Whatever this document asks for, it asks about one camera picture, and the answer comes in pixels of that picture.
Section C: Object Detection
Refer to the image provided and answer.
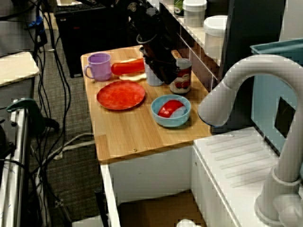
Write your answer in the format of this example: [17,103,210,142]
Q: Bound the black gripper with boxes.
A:
[139,38,178,86]

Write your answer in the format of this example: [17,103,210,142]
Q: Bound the toy tomato can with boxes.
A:
[169,58,193,95]

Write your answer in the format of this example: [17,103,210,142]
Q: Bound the red toy pepper half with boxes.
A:
[157,99,187,118]

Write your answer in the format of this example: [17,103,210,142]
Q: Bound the light blue plastic bowl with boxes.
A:
[150,95,192,128]

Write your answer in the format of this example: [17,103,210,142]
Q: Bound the pale blue plastic cup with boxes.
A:
[143,61,164,87]

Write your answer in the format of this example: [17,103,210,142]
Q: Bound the red hot dog toy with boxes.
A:
[118,58,146,83]

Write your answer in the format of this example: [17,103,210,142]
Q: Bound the dark tiled backsplash shelf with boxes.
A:
[159,0,222,93]

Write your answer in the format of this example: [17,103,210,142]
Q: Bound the red plastic plate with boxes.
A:
[96,80,146,111]

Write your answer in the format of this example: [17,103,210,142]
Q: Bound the wide white lidded jar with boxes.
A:
[203,16,228,60]

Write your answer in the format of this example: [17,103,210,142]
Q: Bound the purple plastic mug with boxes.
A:
[83,52,113,82]

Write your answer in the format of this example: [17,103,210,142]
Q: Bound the small white lidded jar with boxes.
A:
[181,0,208,28]

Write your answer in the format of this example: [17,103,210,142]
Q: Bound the green labelled can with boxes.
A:
[173,0,185,17]

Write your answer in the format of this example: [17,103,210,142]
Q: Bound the black computer tower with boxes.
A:
[53,2,130,79]

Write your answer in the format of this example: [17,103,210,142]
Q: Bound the dark slanted panel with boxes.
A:
[219,0,287,82]

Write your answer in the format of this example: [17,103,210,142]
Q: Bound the grey toy faucet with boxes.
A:
[197,54,303,227]

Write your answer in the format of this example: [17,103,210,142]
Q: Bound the teal plastic bin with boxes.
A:
[250,39,303,154]

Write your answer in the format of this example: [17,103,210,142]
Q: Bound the white toy sink unit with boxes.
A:
[100,126,303,227]

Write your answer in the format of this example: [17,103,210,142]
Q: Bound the black keyboard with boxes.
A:
[54,3,107,14]

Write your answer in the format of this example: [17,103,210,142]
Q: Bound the brown cardboard sheet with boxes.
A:
[117,192,207,227]

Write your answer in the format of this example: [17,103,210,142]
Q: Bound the cream side table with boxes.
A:
[0,52,40,87]

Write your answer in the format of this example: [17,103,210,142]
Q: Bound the white toy piece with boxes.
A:
[177,219,197,227]

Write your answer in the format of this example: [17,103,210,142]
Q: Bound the black hanging cable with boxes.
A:
[35,0,72,171]

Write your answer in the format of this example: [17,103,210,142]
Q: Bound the grey floor cable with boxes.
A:
[35,132,95,171]

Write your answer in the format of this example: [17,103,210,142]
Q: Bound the blue cable connector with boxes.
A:
[27,16,45,34]

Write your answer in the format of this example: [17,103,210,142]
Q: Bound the black metal post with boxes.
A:
[94,187,110,227]

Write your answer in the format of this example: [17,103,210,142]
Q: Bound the aluminium frame rail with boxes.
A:
[0,107,30,227]

